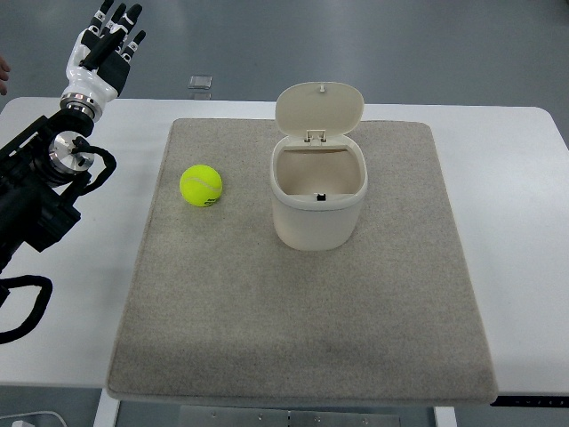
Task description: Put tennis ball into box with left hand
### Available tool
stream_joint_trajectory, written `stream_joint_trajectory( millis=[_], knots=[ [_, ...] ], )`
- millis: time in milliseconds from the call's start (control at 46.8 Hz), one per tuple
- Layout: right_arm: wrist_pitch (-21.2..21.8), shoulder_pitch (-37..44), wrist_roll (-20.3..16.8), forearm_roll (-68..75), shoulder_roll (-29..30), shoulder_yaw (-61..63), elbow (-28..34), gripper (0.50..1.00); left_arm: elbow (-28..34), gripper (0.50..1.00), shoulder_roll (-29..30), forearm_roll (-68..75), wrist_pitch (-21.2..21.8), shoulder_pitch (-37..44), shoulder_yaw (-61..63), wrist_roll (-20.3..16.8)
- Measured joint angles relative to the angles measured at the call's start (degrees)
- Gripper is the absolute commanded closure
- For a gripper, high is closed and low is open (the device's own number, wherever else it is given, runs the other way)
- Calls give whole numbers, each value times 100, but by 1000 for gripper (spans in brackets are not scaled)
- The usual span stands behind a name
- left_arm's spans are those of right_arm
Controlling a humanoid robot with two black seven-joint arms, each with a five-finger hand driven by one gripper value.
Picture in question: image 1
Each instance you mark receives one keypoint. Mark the black table control panel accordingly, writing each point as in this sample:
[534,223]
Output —
[538,401]

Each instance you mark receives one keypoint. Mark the yellow tennis ball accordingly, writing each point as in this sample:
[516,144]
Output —
[200,185]

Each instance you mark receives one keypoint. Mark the beige plastic bin with lid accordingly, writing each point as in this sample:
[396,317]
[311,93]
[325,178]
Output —
[318,174]

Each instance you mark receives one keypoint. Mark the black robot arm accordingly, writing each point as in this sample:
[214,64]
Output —
[44,170]

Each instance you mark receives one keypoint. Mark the white device on floor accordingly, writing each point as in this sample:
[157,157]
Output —
[30,419]

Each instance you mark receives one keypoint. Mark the metal table crossbar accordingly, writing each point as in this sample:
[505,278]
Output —
[233,416]

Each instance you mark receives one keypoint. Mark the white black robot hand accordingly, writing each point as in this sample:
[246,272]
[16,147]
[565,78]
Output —
[100,61]

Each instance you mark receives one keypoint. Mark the person's hand at edge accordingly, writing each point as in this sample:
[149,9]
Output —
[5,70]

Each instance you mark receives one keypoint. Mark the grey felt mat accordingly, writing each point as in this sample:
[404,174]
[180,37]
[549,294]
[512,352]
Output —
[221,311]

